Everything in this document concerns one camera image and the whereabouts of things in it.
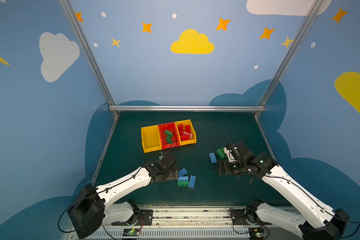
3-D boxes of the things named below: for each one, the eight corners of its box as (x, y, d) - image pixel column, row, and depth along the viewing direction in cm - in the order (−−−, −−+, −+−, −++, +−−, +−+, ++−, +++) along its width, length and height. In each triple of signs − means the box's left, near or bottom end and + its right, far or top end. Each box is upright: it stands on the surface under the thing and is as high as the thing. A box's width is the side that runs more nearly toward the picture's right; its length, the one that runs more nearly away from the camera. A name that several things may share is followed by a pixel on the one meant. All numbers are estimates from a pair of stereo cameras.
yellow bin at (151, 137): (144, 154, 98) (142, 149, 93) (142, 132, 110) (140, 127, 105) (163, 150, 100) (162, 145, 95) (159, 129, 112) (158, 124, 107)
